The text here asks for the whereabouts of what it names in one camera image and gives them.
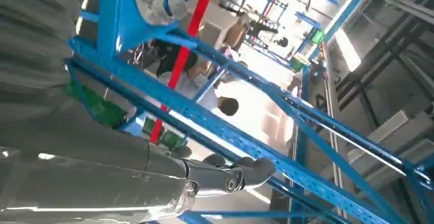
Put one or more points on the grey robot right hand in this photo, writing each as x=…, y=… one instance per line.
x=84, y=168

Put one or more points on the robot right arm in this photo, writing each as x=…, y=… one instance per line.
x=34, y=29

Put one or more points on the green plastic crate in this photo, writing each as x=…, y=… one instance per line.
x=171, y=140
x=299, y=63
x=101, y=109
x=318, y=36

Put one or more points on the person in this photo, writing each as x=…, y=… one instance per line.
x=173, y=58
x=228, y=106

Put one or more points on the red barrier belt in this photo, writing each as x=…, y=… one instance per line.
x=183, y=59

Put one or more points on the blue metal shelf rack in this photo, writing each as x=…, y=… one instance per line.
x=307, y=18
x=112, y=19

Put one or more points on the brown cardboard box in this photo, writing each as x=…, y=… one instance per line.
x=235, y=34

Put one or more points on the grey aluminium frame post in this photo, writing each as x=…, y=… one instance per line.
x=334, y=148

